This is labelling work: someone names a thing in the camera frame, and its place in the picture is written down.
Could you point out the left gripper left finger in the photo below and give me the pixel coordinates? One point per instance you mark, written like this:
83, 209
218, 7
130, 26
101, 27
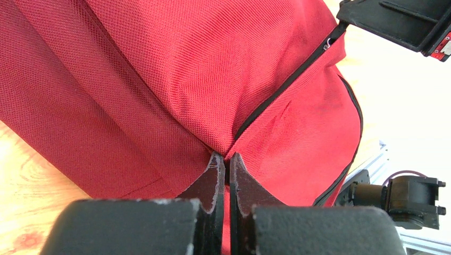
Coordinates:
191, 223

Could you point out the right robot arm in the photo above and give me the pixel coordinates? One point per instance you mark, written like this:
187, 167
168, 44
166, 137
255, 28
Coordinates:
410, 200

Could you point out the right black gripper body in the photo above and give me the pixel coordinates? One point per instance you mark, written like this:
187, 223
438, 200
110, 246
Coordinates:
438, 46

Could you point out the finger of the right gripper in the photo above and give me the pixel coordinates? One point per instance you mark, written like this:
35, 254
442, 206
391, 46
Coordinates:
409, 24

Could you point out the red backpack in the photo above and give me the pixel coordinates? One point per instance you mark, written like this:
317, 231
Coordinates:
129, 99

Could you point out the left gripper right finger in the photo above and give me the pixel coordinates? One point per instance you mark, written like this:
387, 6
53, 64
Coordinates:
261, 224

